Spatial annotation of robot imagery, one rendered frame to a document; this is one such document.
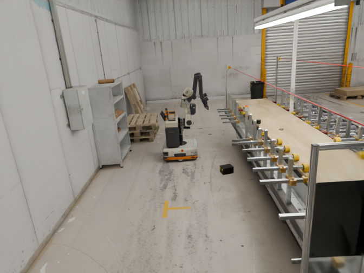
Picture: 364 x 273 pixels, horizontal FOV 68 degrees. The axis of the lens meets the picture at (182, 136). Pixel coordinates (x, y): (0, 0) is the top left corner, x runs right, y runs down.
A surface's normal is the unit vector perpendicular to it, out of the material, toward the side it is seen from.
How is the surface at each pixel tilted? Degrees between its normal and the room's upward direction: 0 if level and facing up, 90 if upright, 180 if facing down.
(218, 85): 90
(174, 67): 90
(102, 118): 90
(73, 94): 90
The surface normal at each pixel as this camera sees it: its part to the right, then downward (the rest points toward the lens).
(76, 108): -0.01, 0.31
